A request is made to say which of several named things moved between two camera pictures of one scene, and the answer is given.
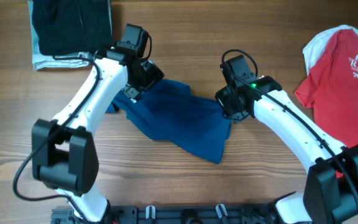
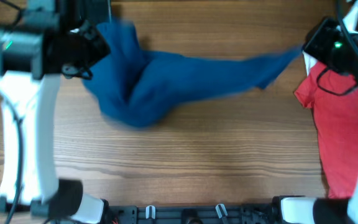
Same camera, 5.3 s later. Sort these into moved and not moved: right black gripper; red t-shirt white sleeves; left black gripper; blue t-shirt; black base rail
Moved: left black gripper; blue t-shirt; right black gripper
Not moved: red t-shirt white sleeves; black base rail
